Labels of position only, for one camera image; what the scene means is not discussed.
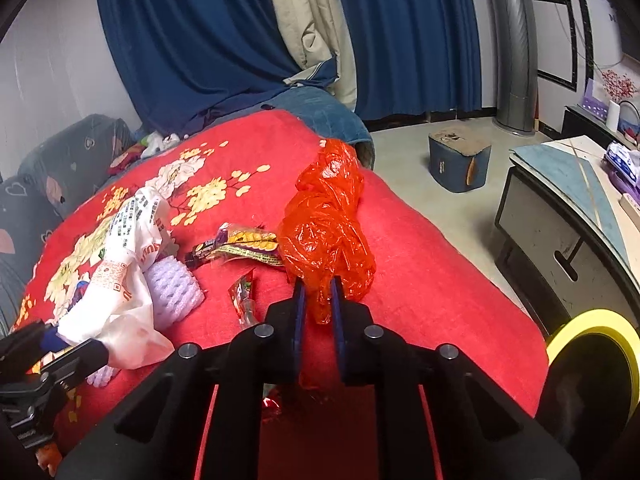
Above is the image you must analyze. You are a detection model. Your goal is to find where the blue white tissue pack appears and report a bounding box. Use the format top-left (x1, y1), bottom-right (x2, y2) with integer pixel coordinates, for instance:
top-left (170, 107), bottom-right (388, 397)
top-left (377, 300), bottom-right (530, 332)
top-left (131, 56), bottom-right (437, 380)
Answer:
top-left (604, 141), bottom-right (640, 181)

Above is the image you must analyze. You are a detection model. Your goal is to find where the round arch ornament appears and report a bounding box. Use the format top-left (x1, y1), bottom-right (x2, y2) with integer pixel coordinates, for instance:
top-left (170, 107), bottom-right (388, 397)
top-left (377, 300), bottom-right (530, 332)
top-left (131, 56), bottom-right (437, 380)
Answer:
top-left (617, 100), bottom-right (640, 137)

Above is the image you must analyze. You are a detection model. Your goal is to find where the small red snack wrapper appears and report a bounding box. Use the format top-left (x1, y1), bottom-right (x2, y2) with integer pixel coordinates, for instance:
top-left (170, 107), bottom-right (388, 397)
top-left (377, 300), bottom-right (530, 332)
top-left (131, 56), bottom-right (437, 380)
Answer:
top-left (227, 270), bottom-right (258, 330)

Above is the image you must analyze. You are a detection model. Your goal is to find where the purple yellow snack wrapper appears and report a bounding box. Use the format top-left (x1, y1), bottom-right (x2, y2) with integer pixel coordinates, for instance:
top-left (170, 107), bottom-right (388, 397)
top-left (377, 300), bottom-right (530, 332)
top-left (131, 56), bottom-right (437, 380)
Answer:
top-left (185, 224), bottom-right (283, 267)

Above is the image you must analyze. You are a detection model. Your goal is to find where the blue quilt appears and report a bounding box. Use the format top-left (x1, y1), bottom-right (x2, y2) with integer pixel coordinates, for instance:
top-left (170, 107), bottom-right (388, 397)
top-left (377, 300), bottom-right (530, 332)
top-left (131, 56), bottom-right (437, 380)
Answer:
top-left (192, 85), bottom-right (376, 171)

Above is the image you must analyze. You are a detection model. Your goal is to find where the purple cloth bag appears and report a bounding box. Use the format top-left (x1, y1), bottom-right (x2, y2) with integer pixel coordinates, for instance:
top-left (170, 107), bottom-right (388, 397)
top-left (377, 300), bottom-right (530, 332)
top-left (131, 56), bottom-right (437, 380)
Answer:
top-left (607, 162), bottom-right (640, 197)

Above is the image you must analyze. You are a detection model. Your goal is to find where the yellow-rimmed trash bin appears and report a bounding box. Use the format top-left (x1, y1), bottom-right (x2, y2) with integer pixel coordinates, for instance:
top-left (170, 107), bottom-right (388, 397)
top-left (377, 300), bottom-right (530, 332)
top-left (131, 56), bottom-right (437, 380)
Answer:
top-left (537, 309), bottom-right (640, 461)

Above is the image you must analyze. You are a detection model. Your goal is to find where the colourful cloth heap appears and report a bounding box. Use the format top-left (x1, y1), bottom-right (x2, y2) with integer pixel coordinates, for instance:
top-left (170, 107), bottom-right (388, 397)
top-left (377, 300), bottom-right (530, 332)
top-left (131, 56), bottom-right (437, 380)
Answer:
top-left (109, 130), bottom-right (182, 175)

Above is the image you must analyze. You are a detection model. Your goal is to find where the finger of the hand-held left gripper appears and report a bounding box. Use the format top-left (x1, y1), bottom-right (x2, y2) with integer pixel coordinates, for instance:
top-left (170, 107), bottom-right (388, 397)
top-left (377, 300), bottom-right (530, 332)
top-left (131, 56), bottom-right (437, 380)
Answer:
top-left (0, 320), bottom-right (63, 363)
top-left (37, 339), bottom-right (110, 392)

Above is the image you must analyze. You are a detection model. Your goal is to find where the beige curtain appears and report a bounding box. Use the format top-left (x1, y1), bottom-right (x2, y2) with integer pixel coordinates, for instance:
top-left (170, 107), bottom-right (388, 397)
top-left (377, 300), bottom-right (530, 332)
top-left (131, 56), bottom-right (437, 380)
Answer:
top-left (265, 0), bottom-right (358, 113)

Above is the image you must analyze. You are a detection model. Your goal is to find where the black tv cabinet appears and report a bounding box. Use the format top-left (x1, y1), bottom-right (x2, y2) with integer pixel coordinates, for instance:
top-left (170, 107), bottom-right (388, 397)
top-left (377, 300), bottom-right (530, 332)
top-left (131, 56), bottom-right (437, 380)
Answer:
top-left (560, 105), bottom-right (640, 151)

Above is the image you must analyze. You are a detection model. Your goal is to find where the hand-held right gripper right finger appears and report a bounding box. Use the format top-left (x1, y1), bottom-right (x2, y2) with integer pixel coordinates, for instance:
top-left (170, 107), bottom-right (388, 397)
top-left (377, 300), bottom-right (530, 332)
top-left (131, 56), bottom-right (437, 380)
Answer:
top-left (331, 277), bottom-right (581, 480)

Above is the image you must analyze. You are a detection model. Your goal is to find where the orange plastic bag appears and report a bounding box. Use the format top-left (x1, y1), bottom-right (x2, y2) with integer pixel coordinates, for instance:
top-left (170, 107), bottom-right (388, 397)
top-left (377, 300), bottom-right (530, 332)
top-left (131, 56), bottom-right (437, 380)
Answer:
top-left (276, 139), bottom-right (377, 326)

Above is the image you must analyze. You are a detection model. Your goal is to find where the white printed plastic bag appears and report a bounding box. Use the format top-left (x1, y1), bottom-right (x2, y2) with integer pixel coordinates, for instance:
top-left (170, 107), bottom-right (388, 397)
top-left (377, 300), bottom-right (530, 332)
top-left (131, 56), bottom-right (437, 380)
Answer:
top-left (57, 186), bottom-right (176, 370)

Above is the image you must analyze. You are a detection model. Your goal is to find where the purple foam fruit net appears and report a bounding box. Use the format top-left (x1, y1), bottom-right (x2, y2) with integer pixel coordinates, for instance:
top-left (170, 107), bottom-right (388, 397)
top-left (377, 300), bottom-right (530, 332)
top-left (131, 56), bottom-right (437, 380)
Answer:
top-left (142, 255), bottom-right (206, 323)
top-left (86, 364), bottom-right (121, 389)

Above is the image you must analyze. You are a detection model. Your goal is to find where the white vase with pink flowers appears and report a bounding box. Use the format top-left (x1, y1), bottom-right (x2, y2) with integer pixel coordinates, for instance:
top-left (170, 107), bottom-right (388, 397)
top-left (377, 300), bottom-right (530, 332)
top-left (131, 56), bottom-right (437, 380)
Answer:
top-left (600, 69), bottom-right (640, 132)

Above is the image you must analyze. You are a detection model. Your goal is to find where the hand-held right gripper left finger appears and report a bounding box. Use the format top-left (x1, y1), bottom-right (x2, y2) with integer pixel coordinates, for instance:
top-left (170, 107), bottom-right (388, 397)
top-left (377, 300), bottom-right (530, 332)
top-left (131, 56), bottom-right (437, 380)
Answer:
top-left (60, 277), bottom-right (308, 480)

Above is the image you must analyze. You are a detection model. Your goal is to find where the blue curtain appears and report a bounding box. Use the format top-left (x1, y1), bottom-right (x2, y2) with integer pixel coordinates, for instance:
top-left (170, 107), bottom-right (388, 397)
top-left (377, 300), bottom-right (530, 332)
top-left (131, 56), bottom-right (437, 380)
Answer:
top-left (330, 0), bottom-right (483, 121)
top-left (95, 0), bottom-right (323, 133)

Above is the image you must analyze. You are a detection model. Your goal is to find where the blue white coffee table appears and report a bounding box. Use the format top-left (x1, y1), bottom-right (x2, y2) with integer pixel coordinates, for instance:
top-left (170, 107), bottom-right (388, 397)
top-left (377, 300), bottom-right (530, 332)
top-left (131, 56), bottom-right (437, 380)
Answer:
top-left (494, 137), bottom-right (640, 340)

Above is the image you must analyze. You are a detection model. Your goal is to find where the grey heart-print sofa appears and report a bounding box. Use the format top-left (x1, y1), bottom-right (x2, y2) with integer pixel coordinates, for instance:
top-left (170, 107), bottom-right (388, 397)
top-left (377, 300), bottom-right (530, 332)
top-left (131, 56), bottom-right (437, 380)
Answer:
top-left (0, 114), bottom-right (136, 333)

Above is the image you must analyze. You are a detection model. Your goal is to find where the silver tower air conditioner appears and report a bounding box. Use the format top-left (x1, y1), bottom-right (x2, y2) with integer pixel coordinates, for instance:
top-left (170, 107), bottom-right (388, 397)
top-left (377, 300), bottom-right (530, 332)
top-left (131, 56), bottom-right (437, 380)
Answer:
top-left (482, 0), bottom-right (540, 136)

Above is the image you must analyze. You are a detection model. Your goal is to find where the blue box stool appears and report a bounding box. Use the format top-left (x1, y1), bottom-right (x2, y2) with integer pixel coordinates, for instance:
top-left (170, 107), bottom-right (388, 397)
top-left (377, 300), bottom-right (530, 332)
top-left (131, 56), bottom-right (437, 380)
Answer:
top-left (428, 126), bottom-right (493, 193)

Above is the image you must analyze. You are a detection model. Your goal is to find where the red floral blanket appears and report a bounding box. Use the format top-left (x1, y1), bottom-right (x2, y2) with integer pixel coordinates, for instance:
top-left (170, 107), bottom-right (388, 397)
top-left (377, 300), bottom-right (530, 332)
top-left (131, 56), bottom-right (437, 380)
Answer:
top-left (10, 109), bottom-right (551, 480)

